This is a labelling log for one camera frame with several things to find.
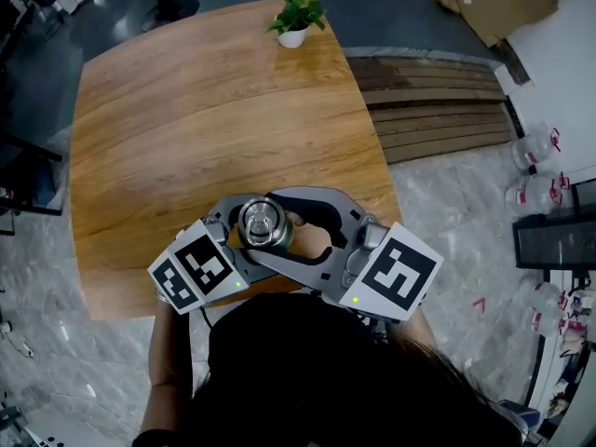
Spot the dark wooden slat platform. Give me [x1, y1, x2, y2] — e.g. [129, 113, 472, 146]
[346, 53, 525, 166]

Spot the flattened brown cardboard box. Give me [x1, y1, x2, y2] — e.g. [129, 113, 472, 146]
[435, 0, 574, 48]

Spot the person's right forearm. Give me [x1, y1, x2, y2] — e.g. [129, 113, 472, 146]
[409, 307, 439, 348]

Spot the black pedestal side table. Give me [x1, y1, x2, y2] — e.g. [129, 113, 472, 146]
[141, 0, 200, 34]

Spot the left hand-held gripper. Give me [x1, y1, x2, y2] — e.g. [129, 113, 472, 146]
[147, 194, 280, 316]

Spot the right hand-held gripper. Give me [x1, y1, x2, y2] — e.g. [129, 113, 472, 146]
[244, 186, 444, 324]

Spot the black monitor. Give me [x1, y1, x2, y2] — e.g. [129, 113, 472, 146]
[571, 179, 596, 216]

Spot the person's left forearm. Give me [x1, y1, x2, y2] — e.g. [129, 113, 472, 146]
[139, 291, 195, 437]

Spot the black metal rack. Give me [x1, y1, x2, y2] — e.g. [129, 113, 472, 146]
[0, 130, 64, 237]

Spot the silver bottle lid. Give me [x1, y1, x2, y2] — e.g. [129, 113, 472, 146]
[237, 196, 295, 251]

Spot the clear plastic water jug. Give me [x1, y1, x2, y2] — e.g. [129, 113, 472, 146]
[523, 303, 572, 337]
[516, 275, 567, 309]
[505, 172, 572, 216]
[510, 123, 562, 171]

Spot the person's black top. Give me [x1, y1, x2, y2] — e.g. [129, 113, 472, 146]
[132, 291, 467, 447]

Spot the green plant in white pot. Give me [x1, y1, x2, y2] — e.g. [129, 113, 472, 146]
[265, 0, 327, 49]

